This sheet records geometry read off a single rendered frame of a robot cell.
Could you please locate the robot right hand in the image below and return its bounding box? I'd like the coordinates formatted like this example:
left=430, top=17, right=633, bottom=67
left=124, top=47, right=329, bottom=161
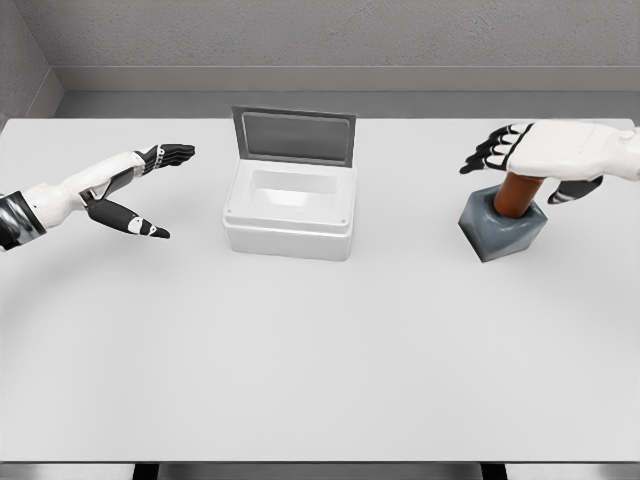
left=459, top=119, right=617, bottom=206

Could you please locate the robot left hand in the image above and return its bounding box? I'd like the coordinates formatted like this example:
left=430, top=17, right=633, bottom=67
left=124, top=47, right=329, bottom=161
left=61, top=142, right=197, bottom=240

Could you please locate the grey-headed hammer with brown handle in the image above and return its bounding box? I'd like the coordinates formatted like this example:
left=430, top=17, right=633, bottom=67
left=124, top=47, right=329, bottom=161
left=458, top=171, right=548, bottom=263

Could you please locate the white box with open lid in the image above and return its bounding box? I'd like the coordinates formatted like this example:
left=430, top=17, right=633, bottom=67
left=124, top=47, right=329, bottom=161
left=222, top=104, right=362, bottom=263

